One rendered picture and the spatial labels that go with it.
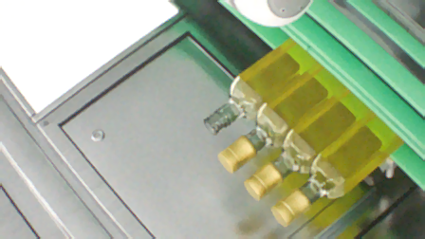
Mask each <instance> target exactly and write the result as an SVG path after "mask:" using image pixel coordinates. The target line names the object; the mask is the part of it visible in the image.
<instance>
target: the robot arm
mask: <svg viewBox="0 0 425 239"><path fill-rule="evenodd" d="M223 1H225V2H226V3H228V5H230V6H231V7H232V8H234V9H236V10H237V11H238V12H240V13H241V14H242V15H244V16H245V17H247V18H248V19H250V20H251V21H252V22H255V23H257V24H260V25H264V26H268V27H279V26H285V25H287V24H290V23H291V22H293V21H295V20H297V19H298V18H300V16H302V14H303V13H305V11H306V10H307V9H308V8H309V7H310V5H311V4H312V1H314V0H223Z"/></svg>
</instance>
